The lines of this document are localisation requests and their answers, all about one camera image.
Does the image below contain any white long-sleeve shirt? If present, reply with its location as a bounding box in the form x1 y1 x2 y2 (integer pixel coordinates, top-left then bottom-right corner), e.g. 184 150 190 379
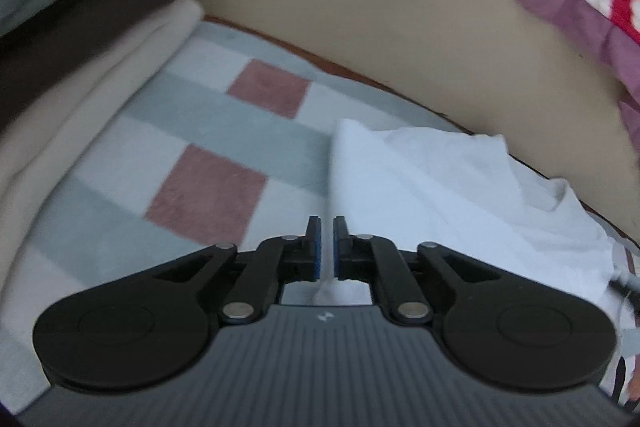
329 120 634 332

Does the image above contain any checkered floor rug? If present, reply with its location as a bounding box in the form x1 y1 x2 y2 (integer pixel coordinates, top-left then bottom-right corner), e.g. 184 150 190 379
1 23 449 413

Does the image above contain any dark brown folded garment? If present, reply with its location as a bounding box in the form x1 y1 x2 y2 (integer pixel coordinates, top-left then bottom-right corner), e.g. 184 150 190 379
1 0 176 128

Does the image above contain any cream folded garment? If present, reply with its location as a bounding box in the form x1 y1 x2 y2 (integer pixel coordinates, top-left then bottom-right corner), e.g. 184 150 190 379
1 0 204 286

